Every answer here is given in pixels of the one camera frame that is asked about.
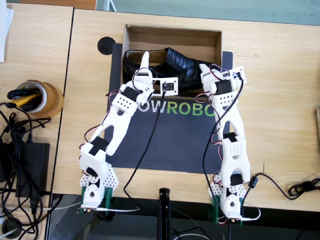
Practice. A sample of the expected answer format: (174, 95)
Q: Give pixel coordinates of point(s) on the dark mat with WOWROBO print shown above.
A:
(175, 150)

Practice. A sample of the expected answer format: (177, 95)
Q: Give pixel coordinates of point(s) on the white perforated base plate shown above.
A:
(215, 190)
(112, 178)

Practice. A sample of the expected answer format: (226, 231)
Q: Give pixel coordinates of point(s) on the open cardboard box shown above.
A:
(175, 37)

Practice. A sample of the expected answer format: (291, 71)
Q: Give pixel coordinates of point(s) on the green table clamp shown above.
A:
(109, 197)
(215, 207)

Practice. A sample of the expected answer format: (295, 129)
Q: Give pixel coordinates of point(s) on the white metal leg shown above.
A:
(112, 5)

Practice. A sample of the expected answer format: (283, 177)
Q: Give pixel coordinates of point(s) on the brown packing tape roll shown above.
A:
(52, 100)

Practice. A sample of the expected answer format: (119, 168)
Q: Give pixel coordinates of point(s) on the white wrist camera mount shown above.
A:
(241, 73)
(172, 86)

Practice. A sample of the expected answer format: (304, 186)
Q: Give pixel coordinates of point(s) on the black power plug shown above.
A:
(34, 205)

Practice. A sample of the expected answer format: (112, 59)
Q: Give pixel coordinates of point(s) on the black power adapter brick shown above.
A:
(35, 162)

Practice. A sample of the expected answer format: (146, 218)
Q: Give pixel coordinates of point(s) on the black leather dress shoe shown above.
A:
(180, 65)

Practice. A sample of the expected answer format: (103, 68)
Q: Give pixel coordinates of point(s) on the black round desk grommet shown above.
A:
(105, 46)

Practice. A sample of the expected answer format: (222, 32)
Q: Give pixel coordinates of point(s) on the white paper sheets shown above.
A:
(3, 30)

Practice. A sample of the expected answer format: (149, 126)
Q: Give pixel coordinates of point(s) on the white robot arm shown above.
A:
(117, 125)
(235, 155)

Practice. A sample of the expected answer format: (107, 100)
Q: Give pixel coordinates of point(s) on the black camera stand pole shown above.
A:
(165, 212)

